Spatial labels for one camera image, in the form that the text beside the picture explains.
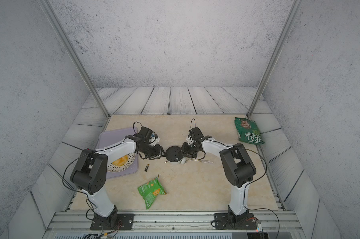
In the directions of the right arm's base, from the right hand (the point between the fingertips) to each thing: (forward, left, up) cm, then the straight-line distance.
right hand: (181, 153), depth 93 cm
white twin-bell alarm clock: (0, +5, -1) cm, 5 cm away
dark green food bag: (+20, -47, -4) cm, 51 cm away
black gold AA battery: (-8, +21, -4) cm, 22 cm away
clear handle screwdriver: (-3, -14, -4) cm, 15 cm away
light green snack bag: (-22, +15, 0) cm, 27 cm away
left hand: (-3, +9, +2) cm, 9 cm away
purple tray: (+16, +54, -6) cm, 57 cm away
